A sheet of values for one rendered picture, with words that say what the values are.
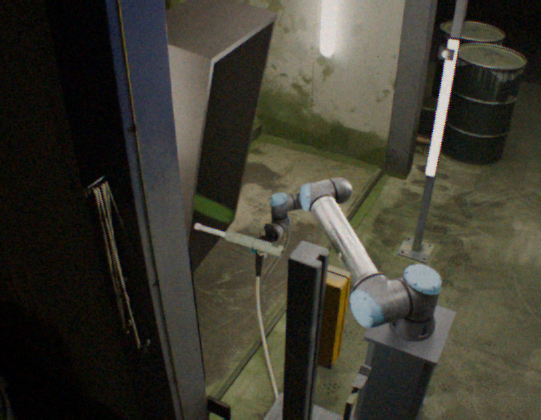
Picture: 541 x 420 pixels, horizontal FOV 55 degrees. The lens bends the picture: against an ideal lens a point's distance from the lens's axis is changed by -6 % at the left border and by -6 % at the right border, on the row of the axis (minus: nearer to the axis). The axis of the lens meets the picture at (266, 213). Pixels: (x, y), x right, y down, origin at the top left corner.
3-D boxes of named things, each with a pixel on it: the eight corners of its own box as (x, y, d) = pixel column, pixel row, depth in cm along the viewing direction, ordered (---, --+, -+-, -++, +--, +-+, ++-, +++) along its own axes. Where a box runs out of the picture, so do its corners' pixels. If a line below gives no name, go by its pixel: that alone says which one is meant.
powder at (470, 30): (510, 32, 466) (510, 31, 466) (492, 47, 432) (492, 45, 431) (454, 20, 493) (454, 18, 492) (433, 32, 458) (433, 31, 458)
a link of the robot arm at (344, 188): (358, 172, 241) (306, 188, 306) (333, 177, 238) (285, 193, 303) (364, 198, 241) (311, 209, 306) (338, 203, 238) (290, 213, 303)
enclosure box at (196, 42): (120, 259, 267) (127, 30, 189) (180, 195, 312) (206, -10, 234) (181, 289, 261) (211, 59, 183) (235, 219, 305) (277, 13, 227)
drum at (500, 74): (436, 132, 489) (452, 39, 437) (498, 140, 478) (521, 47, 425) (437, 163, 443) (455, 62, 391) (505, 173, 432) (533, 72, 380)
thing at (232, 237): (281, 279, 283) (285, 243, 271) (278, 284, 280) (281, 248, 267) (198, 253, 298) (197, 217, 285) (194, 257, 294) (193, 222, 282)
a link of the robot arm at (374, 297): (413, 302, 194) (329, 170, 242) (371, 315, 189) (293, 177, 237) (403, 325, 205) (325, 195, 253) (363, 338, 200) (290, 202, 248)
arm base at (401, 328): (439, 316, 220) (444, 299, 215) (427, 347, 207) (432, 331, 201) (397, 301, 228) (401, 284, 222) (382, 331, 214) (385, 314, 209)
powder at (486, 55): (454, 43, 437) (454, 41, 436) (519, 51, 426) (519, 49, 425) (457, 65, 395) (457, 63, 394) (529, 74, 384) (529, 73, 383)
